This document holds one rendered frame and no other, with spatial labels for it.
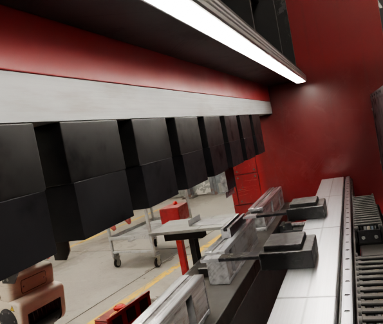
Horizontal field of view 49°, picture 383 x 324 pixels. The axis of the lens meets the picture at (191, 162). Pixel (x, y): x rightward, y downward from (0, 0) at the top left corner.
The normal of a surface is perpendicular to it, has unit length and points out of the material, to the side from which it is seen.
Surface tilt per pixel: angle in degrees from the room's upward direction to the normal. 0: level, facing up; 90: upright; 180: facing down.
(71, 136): 90
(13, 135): 90
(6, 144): 90
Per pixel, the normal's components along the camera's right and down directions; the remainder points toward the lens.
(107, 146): 0.92, -0.15
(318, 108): -0.35, 0.11
